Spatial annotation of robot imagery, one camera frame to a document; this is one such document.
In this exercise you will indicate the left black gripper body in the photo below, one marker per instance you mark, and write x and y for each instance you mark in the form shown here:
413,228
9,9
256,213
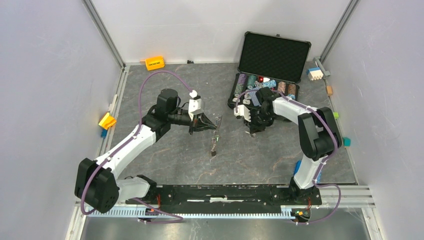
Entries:
184,119

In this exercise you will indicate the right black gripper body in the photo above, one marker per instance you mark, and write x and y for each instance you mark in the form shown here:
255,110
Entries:
259,119

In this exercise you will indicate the metal keyring with tags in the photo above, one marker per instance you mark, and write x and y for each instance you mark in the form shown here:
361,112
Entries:
215,136

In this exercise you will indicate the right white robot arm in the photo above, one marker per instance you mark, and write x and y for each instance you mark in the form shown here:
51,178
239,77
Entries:
319,136

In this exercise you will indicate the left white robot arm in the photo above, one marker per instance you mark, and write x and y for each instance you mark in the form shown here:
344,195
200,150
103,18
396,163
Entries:
97,182

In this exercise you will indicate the blue playing card deck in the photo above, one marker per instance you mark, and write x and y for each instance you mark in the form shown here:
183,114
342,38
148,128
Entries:
254,99

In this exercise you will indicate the light blue chip stack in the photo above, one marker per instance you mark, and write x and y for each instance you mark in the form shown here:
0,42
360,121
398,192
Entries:
269,84

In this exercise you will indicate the orange chip stack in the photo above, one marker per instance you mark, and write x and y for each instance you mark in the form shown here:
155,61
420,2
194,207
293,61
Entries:
291,91

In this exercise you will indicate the black poker chip case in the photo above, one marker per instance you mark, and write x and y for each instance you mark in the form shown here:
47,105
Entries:
268,57

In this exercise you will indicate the blue green white block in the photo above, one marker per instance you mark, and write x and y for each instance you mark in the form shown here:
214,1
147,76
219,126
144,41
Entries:
297,166

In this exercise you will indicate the white blue toy block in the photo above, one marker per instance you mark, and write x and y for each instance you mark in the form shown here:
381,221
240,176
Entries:
314,73

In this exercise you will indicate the yellow orange toy block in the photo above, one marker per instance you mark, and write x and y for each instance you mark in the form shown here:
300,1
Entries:
107,121

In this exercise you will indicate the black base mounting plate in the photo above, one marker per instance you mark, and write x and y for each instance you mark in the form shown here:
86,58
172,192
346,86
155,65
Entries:
228,199

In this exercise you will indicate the tan wooden cube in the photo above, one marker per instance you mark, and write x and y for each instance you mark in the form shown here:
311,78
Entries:
329,90

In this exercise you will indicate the teal cube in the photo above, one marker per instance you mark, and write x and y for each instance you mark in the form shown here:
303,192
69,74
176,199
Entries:
346,141

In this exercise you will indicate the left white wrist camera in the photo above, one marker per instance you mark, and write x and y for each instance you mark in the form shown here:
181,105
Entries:
195,106

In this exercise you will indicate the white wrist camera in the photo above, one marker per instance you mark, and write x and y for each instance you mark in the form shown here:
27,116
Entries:
242,112
195,106

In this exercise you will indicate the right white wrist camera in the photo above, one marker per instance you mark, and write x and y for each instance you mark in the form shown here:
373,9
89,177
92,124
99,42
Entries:
242,112

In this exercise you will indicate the white cable duct rail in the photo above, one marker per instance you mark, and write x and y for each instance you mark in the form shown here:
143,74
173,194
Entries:
143,212

